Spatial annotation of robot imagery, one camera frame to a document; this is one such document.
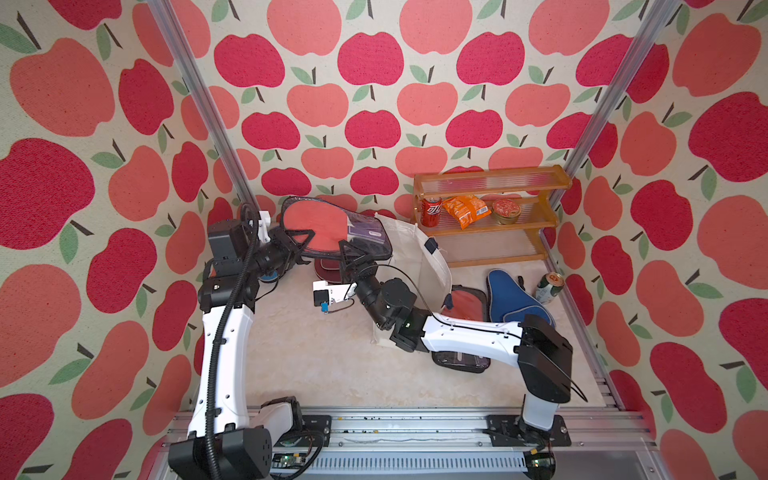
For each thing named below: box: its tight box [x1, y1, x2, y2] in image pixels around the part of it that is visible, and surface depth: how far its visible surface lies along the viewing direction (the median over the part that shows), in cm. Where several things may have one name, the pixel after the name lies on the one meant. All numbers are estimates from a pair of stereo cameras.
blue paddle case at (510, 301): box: [488, 269, 555, 328], surface depth 99 cm
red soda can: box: [421, 198, 443, 228], surface depth 95 cm
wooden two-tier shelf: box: [412, 164, 573, 268], surface depth 112 cm
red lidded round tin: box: [492, 199, 521, 225], surface depth 103 cm
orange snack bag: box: [443, 195, 492, 230], surface depth 102 cm
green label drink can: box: [535, 272, 564, 305], surface depth 93 cm
